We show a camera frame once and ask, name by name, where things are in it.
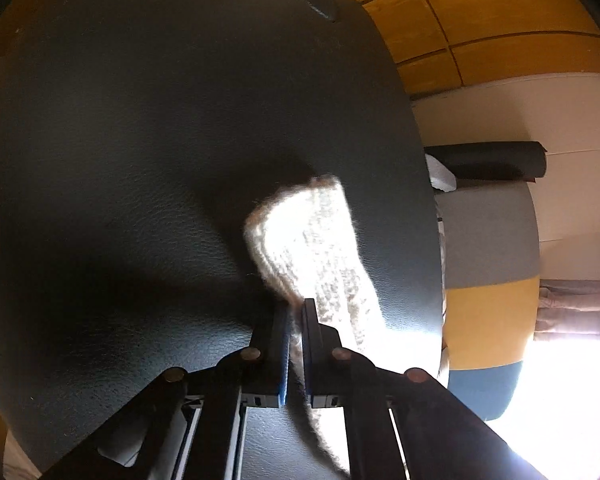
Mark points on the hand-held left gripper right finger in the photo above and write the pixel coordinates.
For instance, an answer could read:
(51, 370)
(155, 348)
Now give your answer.
(311, 360)

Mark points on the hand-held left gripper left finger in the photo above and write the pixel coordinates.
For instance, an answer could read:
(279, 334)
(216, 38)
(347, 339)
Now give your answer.
(282, 360)

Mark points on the cream knitted sweater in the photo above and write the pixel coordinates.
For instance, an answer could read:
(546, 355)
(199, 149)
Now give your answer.
(320, 240)

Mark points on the grey yellow blue sofa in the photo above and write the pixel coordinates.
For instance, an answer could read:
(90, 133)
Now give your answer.
(490, 310)

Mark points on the black rolled mat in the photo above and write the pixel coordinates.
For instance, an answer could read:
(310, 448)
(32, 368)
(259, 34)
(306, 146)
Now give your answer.
(485, 160)

